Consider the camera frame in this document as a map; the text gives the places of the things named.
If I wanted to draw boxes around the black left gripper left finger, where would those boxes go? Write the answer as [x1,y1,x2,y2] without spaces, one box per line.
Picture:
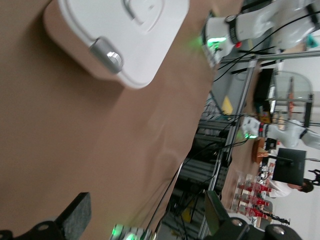
[0,191,92,240]

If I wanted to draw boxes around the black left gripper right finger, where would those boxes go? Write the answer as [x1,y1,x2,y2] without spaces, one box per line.
[204,190,301,240]

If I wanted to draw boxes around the red and white packages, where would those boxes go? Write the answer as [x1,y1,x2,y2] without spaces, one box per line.
[234,174,275,222]

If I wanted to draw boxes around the person in white shirt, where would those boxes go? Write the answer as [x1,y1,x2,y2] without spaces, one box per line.
[262,177,316,201]

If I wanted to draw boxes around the brown wooden box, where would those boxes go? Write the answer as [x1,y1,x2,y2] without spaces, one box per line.
[251,136,270,165]

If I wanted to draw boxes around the black monitor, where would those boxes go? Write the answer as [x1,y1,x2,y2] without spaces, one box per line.
[271,147,307,187]

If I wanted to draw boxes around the yellow sign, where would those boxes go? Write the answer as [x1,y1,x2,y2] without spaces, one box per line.
[221,96,234,114]

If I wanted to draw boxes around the clear plastic shield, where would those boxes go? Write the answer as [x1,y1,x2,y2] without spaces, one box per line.
[273,70,314,101]

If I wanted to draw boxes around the white lunch box grey clips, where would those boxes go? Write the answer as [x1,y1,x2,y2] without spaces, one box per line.
[42,0,190,90]

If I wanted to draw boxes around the black cable on table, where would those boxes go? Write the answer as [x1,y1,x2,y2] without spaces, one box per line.
[147,139,226,231]

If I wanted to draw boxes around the aluminium frame post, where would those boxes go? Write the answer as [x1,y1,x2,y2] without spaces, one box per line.
[199,56,259,240]

